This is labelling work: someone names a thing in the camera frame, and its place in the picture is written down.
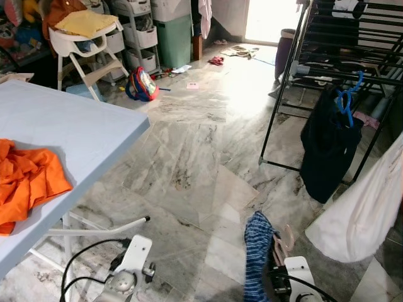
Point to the white baby high chair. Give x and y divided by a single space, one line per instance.
75 41

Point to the orange jacket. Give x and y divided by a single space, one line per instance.
60 12

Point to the yellow towel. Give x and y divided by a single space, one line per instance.
85 24

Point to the pink crumpled cloth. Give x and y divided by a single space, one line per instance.
368 121

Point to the white paper sheet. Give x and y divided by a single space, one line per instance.
181 69

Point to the blue plastic hanger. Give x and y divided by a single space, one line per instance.
347 104

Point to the blue plaid shorts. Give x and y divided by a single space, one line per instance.
257 251

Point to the red crumpled cloth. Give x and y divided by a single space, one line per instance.
216 60

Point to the red and blue backpack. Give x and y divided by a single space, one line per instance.
143 85

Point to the white storage box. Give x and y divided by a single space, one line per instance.
170 9

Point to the beige floor cloth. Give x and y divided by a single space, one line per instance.
239 51

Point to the orange cloth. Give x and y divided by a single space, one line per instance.
31 182

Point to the cluttered toy shelf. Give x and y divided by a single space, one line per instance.
22 34

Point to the pale pink hanging garment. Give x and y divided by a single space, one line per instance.
205 19

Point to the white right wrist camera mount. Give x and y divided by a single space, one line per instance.
299 270

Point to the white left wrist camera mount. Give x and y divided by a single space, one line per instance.
135 255

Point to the dark navy garment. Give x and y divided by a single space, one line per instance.
327 151

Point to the green storage bin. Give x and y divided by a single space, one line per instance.
173 41

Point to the light blue plastic box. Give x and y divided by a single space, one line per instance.
85 93

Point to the brown wooden door frame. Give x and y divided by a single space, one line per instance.
197 48

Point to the white shirt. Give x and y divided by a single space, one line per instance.
359 214

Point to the small pink paper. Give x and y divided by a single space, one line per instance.
192 85

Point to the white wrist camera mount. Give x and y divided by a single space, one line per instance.
299 270
135 255

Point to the white drawer shelf unit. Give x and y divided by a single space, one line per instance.
138 38

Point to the purple bin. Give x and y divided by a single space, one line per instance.
285 53

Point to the black metal drying rack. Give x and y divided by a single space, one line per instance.
352 77

